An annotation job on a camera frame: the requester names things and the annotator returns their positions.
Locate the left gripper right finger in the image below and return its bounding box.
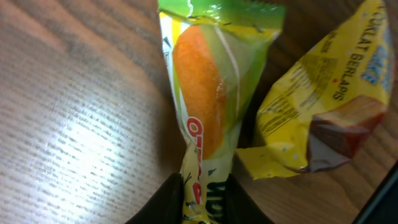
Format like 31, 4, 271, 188
225, 174, 275, 224

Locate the yellow-green chocolate snack packet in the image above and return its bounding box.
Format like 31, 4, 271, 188
237, 0, 394, 179

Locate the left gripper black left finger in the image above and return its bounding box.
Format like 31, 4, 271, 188
126, 174, 183, 224

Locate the green snack packet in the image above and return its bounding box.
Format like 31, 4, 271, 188
159, 0, 285, 223

